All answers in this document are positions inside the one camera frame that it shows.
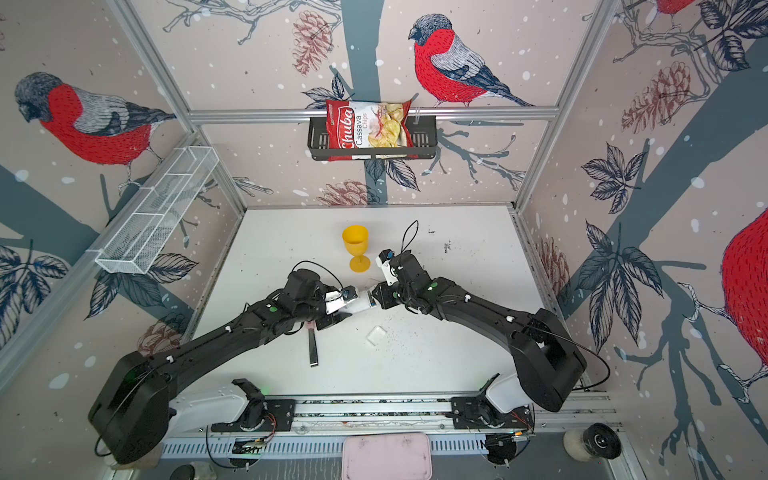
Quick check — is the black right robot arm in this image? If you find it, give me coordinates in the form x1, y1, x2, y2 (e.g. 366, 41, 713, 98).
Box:
373, 249, 587, 412

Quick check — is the black wall basket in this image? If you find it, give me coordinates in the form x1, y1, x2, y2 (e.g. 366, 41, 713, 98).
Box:
307, 116, 438, 161

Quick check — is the pink handled knife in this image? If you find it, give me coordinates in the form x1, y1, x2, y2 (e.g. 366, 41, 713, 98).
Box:
306, 321, 319, 368

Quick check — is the white battery cover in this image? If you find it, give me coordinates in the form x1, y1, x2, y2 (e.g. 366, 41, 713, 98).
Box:
366, 326, 387, 347

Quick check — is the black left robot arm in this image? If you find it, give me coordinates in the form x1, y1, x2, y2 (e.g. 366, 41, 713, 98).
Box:
88, 269, 358, 465

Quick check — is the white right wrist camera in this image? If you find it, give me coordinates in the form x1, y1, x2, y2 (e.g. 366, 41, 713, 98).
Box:
376, 249, 398, 286

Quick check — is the pink tray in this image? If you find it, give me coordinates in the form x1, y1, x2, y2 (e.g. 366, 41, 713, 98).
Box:
341, 433, 433, 480

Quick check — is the yellow plastic goblet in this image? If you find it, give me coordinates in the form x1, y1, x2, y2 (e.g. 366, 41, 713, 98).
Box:
342, 225, 371, 273

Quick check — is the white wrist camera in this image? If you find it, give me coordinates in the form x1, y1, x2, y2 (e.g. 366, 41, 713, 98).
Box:
324, 286, 358, 315
376, 249, 398, 286

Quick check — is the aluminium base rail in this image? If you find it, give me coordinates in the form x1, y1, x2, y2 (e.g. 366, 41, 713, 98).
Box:
122, 392, 619, 439

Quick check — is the white tape roll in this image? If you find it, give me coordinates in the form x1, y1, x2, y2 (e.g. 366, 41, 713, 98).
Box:
563, 423, 622, 462

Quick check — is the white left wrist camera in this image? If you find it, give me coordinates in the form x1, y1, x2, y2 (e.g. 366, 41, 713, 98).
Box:
324, 286, 358, 315

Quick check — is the red cassava chips bag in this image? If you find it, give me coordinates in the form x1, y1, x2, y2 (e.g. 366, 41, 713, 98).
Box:
326, 100, 413, 150

